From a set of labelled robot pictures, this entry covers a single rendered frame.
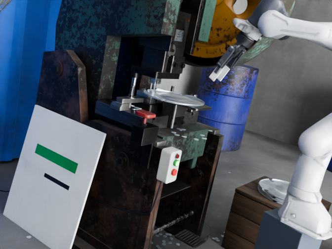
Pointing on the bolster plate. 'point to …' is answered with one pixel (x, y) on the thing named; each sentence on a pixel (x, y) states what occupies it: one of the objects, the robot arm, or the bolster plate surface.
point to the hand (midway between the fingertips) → (219, 73)
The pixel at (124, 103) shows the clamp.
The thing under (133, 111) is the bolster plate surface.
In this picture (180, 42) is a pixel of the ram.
